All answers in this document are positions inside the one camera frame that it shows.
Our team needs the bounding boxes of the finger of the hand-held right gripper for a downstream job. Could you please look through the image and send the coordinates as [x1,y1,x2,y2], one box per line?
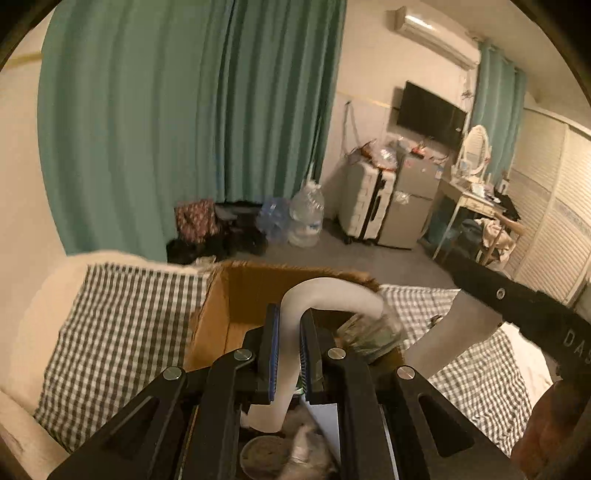
[450,257,523,329]

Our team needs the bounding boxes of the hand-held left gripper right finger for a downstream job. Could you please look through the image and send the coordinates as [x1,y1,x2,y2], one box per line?
[299,308,527,480]

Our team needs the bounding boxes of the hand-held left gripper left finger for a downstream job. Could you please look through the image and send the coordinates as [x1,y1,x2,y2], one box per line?
[46,304,281,480]

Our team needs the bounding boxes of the brown cardboard box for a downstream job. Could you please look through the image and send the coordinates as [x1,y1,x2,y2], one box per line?
[185,259,406,480]

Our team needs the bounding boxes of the person's right hand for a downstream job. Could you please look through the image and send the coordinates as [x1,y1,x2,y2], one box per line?
[510,379,585,470]

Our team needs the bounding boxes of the beige cloth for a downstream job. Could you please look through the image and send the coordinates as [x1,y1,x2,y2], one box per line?
[479,219,514,265]

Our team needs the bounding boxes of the blue cloth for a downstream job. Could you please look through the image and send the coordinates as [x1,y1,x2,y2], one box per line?
[461,218,484,246]

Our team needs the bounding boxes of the wooden chair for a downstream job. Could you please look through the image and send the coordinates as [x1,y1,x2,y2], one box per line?
[475,216,528,269]

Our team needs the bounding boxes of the crumpled clear plastic packet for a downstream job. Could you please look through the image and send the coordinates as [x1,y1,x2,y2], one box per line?
[336,310,403,366]

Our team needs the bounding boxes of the black cloth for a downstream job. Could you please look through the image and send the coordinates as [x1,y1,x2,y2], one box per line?
[495,191,523,221]

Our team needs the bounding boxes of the white dressing table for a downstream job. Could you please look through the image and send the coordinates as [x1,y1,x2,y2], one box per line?
[431,176,509,265]

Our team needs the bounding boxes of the round metal tin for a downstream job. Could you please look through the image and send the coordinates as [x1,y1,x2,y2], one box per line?
[239,436,297,480]

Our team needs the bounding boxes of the white louvered wardrobe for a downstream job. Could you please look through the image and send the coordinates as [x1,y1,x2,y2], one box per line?
[500,105,591,306]

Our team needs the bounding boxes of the silver fridge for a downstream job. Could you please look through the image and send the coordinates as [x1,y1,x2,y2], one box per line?
[378,151,443,251]

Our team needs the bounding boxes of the dark bags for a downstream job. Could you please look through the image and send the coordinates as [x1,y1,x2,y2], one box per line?
[165,205,269,265]

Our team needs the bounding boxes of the crushed blue water jug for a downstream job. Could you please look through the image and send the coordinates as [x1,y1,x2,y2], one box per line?
[255,196,293,244]

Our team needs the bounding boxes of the oval white mirror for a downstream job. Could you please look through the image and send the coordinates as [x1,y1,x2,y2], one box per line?
[456,124,493,179]

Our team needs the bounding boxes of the clear water jug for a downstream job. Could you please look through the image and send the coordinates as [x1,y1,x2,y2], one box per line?
[287,180,327,248]

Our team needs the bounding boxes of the white suitcase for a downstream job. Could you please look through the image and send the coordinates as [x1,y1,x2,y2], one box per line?
[338,159,399,246]

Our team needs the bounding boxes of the floral fabric bag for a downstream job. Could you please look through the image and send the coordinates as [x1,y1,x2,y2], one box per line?
[174,198,221,244]

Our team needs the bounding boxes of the clear plastic bag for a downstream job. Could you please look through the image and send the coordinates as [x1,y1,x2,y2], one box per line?
[364,142,399,170]

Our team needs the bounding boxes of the green curtain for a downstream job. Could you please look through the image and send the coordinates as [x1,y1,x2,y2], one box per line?
[37,0,348,265]
[470,39,528,182]

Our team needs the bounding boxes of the white blanket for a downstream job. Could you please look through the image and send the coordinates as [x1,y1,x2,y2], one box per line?
[0,249,557,467]

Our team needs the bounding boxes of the white air conditioner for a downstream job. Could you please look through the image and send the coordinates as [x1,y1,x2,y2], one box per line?
[394,6,482,71]

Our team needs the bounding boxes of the black wall television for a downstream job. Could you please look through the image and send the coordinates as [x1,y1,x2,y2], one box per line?
[397,80,468,149]

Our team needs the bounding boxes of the hanging wall cable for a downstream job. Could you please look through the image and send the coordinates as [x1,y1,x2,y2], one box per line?
[341,100,366,158]

